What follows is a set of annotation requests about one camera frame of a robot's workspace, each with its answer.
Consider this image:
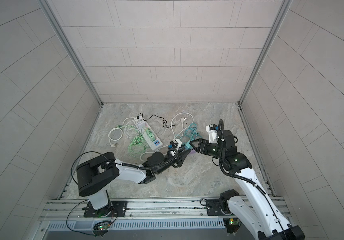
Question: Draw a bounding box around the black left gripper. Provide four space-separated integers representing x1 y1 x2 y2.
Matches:
154 145 191 176

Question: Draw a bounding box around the teal charger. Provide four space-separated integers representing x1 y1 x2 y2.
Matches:
185 142 192 150

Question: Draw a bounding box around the teal cable bundle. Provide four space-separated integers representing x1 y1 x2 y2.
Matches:
182 122 203 145

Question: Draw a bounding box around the white multicolour power strip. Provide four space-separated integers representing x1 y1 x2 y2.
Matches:
134 116 163 152

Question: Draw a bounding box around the light green charger block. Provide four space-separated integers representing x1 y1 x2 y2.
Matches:
149 134 156 141

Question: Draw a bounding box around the thin black cable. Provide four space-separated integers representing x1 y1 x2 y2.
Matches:
137 112 177 129

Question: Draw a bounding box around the light green cube charger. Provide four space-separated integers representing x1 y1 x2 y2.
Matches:
146 129 153 136

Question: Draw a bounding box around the light green cable bundle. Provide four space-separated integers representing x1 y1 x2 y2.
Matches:
116 124 150 158

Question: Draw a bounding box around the white square charger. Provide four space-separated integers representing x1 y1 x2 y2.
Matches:
138 123 147 133

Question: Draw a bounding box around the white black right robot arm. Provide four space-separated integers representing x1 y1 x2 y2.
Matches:
190 129 305 240

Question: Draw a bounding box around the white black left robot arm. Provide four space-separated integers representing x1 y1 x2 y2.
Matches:
75 141 192 218

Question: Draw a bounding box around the right circuit board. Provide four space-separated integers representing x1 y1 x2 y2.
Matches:
223 218 241 235

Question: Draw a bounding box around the circuit board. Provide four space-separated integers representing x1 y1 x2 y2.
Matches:
93 221 111 231
223 218 241 235

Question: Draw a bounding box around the left circuit board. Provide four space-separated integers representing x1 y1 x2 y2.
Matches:
93 221 111 231

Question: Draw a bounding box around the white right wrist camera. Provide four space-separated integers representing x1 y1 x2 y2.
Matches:
206 124 218 144

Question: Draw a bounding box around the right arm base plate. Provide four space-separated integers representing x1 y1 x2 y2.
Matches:
200 196 244 218

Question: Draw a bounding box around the thick white power cord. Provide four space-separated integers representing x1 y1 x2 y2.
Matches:
108 116 137 148

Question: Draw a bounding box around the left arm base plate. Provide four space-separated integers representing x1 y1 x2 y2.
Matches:
82 201 128 218

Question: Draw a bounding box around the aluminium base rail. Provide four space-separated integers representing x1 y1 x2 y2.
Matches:
38 195 291 222

